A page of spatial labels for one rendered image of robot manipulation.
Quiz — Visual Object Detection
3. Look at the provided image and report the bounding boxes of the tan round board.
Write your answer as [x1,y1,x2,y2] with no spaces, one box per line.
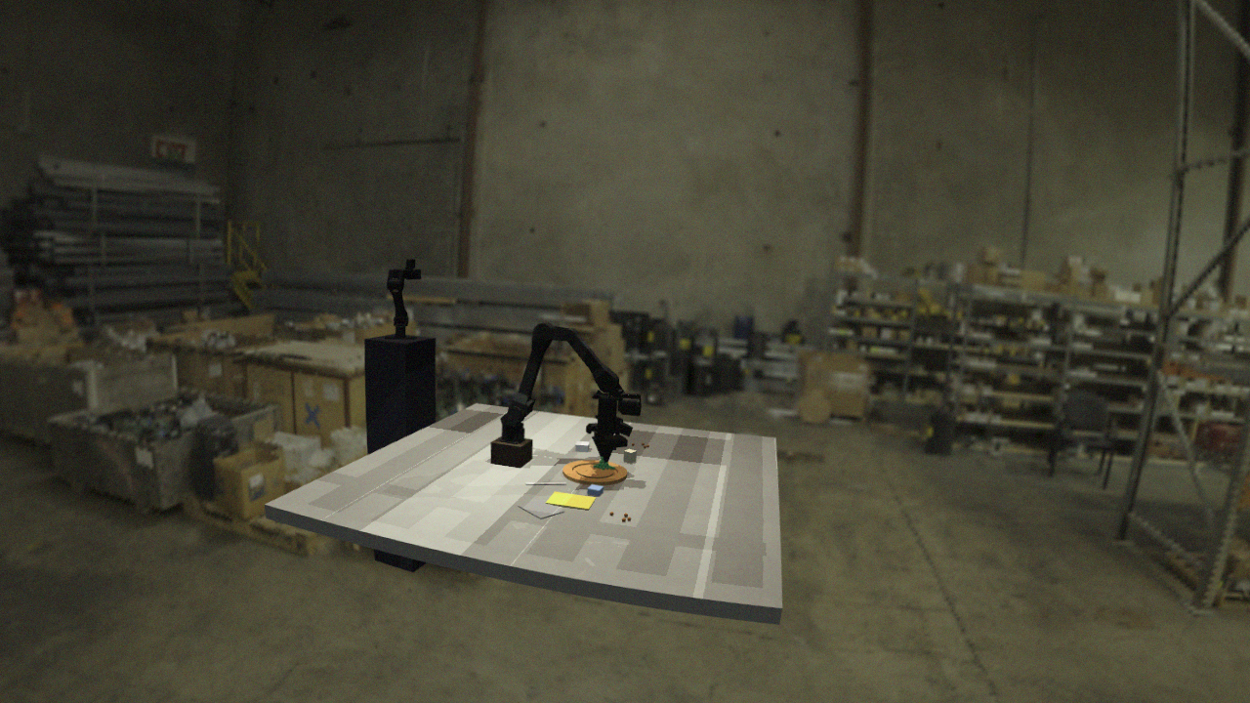
[563,462,628,487]

